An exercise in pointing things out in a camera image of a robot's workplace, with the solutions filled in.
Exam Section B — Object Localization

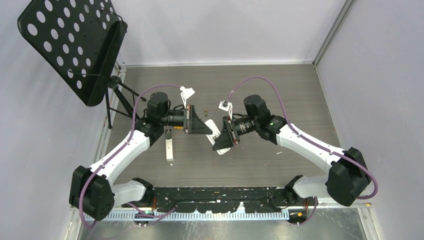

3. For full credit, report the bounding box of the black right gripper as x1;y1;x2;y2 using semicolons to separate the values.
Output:
213;115;259;151

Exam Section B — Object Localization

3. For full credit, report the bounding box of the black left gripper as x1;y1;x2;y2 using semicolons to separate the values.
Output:
160;105;213;135

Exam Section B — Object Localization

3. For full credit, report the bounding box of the white remote control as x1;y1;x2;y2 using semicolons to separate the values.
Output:
205;119;231;155
165;129;174;162

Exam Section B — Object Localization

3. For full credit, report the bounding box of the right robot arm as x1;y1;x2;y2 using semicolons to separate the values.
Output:
207;94;372;207

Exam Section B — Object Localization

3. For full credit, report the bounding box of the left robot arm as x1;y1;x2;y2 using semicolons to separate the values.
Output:
69;88;213;221

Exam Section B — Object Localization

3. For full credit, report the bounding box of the black music stand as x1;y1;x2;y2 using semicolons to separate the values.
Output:
17;0;134;117

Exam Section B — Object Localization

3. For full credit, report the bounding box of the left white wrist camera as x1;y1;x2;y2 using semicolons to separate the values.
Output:
179;86;195;108

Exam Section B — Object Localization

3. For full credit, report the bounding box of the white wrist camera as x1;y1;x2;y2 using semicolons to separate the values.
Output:
218;100;233;120
179;86;195;108

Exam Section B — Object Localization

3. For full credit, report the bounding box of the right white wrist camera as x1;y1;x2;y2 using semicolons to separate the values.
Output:
218;100;233;120

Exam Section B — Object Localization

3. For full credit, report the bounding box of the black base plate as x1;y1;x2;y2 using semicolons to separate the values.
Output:
121;186;319;215

